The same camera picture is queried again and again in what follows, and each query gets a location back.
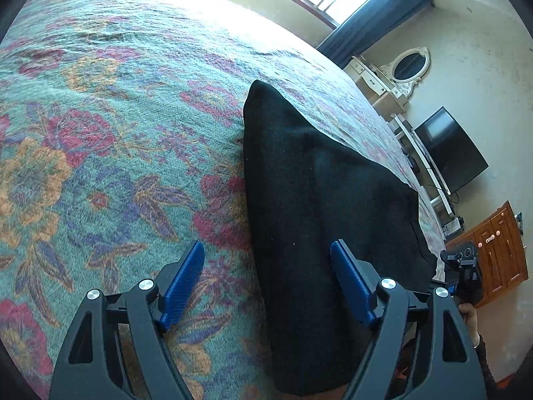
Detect white oval mirror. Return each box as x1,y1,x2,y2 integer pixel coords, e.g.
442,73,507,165
380,47,430,100

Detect person's right hand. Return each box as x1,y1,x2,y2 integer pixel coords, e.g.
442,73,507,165
458,303,479,348

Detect dark blue curtain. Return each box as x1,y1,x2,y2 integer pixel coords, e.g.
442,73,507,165
316,0,434,69

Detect person's right forearm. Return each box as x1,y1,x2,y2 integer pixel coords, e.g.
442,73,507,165
472,335,498,388

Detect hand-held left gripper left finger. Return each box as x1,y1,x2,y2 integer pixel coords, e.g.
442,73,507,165
49,240,206,400

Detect wooden cabinet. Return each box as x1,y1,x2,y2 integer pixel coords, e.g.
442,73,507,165
445,201,529,307

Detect white dressing table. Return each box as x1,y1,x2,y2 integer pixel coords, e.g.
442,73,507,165
343,55,406,118

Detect small black device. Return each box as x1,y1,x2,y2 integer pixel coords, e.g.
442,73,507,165
442,215,466,237

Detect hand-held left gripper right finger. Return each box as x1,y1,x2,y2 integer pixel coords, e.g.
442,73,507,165
330,239,488,400

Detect black pants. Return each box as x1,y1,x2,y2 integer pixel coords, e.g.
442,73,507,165
242,80,438,397

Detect black television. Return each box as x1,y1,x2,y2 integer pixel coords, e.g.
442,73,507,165
413,107,489,194

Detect white television stand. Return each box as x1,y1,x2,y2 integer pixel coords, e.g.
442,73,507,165
389,114,455,217

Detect floral bed blanket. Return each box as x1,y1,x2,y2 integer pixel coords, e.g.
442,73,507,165
0,0,448,400

